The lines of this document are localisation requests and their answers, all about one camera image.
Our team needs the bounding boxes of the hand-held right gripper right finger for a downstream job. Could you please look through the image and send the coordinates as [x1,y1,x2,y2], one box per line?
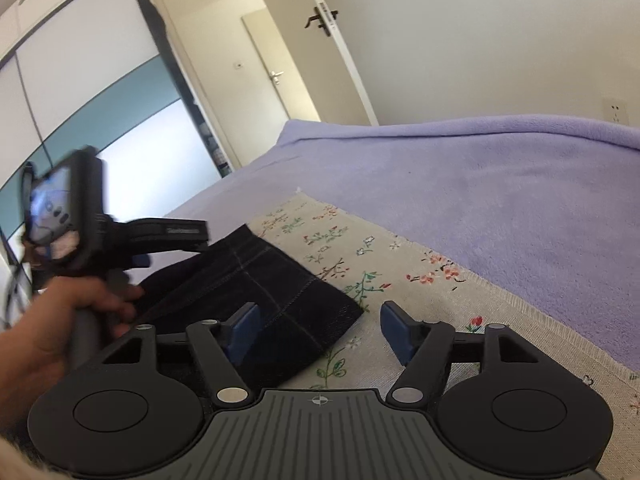
[380,301,543,406]

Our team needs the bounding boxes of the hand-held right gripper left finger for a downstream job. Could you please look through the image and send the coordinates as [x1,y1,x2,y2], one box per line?
[102,302,262,407]

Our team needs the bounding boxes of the dark denim pants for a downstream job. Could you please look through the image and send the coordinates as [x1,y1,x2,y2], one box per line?
[135,224,365,388]

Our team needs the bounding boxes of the person's left forearm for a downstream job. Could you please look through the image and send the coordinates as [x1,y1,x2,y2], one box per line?
[0,327,41,433]

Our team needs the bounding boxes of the person's right forearm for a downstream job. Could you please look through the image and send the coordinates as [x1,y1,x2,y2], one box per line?
[0,427,71,480]

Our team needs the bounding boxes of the person's left hand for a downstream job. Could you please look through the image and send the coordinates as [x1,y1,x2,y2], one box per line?
[10,276,144,377]

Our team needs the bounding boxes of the floral beige cloth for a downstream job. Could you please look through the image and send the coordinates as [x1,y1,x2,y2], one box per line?
[248,192,640,480]

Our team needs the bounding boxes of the dark open shelf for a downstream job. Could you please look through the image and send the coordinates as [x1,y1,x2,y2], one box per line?
[197,110,232,177]

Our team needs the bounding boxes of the white and teal wardrobe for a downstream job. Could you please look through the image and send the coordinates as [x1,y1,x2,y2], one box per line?
[0,0,223,266]

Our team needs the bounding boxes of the purple fleece blanket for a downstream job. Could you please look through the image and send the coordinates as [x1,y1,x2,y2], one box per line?
[165,119,640,376]

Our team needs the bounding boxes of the cream hallway door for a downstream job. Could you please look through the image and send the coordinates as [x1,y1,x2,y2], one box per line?
[241,7,321,123]

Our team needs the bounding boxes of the black cable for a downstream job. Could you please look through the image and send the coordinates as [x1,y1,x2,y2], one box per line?
[2,240,33,331]

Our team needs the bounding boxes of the black door handle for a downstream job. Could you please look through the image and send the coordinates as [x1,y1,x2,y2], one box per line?
[305,6,341,38]

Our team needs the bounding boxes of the white wall socket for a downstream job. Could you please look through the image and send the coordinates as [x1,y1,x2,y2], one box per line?
[602,99,630,125]

